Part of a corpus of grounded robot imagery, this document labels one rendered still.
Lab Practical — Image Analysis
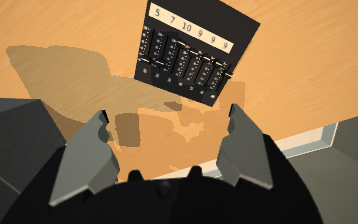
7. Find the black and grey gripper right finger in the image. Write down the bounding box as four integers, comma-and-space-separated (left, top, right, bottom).
216, 103, 324, 224

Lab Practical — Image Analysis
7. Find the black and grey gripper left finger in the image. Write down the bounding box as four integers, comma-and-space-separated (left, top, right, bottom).
0, 110, 120, 224

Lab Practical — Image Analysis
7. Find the black lighting desk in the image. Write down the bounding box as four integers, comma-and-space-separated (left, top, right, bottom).
134, 0, 261, 107

